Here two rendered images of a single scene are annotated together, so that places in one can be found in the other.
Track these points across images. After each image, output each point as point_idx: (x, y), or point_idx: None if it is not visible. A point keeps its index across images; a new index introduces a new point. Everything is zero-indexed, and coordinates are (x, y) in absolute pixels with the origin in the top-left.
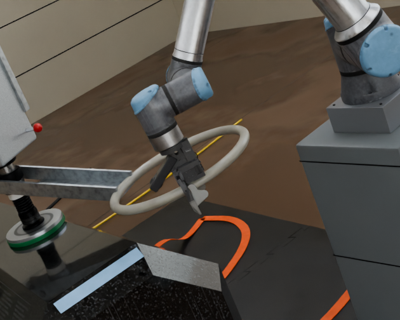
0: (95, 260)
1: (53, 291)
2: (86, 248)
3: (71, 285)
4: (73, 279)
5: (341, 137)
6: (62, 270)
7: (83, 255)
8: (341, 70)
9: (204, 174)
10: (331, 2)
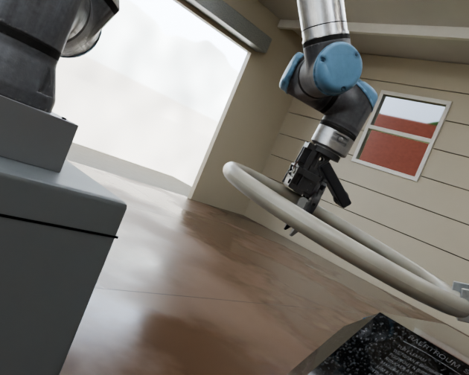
0: (429, 329)
1: (453, 331)
2: None
3: (432, 322)
4: (438, 327)
5: (65, 169)
6: None
7: (464, 350)
8: (62, 51)
9: (283, 180)
10: None
